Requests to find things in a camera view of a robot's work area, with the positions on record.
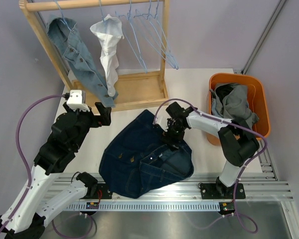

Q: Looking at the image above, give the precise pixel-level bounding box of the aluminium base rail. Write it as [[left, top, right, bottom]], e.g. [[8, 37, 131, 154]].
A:
[[22, 174, 294, 212]]

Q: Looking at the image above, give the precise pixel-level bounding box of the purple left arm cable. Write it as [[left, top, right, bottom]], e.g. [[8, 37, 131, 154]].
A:
[[0, 93, 70, 239]]

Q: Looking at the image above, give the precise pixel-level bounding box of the wooden clothes rack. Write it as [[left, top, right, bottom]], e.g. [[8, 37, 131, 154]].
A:
[[19, 0, 169, 111]]

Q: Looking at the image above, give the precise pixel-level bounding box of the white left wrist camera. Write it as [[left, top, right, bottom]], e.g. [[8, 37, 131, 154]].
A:
[[66, 90, 91, 112]]

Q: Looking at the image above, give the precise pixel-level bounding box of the orange plastic basket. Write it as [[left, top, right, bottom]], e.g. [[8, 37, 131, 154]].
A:
[[209, 73, 271, 138]]

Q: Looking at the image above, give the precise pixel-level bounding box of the dark blue denim garment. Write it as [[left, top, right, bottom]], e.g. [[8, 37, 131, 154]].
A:
[[99, 110, 194, 199]]

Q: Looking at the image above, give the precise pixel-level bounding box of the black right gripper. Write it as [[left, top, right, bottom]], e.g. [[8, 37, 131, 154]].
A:
[[160, 118, 186, 150]]

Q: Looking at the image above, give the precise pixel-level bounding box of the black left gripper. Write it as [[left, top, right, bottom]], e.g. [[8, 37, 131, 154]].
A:
[[64, 102, 111, 150]]

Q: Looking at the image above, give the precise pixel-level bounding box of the light blue grey-skirt hanger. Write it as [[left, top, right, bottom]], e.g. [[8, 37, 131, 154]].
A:
[[145, 0, 179, 70]]

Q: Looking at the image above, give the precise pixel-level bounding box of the light blue shirt hanger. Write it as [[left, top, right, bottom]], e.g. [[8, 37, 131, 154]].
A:
[[99, 0, 107, 22]]

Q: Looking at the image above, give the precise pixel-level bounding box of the light blue skirt hanger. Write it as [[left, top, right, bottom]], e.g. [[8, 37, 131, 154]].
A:
[[133, 0, 179, 70]]

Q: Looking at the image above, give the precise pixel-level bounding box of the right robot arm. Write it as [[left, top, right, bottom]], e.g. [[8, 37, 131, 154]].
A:
[[162, 102, 260, 199]]

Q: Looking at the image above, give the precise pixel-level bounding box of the light blue denim skirt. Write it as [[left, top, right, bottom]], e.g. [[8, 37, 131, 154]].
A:
[[210, 89, 223, 118]]

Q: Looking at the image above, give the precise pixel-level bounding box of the aluminium corner post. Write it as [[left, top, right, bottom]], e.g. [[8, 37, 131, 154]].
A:
[[238, 0, 288, 75]]

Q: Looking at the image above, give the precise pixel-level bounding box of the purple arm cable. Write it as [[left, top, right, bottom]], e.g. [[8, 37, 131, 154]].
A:
[[152, 99, 268, 234], [0, 93, 70, 239]]

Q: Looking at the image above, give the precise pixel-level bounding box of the grey pleated skirt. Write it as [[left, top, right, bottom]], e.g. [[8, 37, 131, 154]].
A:
[[214, 83, 259, 129]]

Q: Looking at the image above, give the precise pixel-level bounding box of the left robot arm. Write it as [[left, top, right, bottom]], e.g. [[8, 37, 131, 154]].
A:
[[0, 103, 112, 239]]

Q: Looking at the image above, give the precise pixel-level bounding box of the white shirt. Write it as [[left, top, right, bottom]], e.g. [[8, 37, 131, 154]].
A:
[[90, 14, 124, 97]]

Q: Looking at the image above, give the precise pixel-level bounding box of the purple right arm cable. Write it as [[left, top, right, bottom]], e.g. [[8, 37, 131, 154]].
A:
[[152, 99, 268, 234]]

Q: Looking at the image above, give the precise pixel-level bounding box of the light blue dark-denim hanger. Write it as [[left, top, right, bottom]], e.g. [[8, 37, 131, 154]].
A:
[[115, 0, 148, 73]]

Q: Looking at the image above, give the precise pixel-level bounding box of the light denim jacket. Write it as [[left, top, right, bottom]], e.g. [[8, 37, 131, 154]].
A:
[[46, 17, 118, 107]]

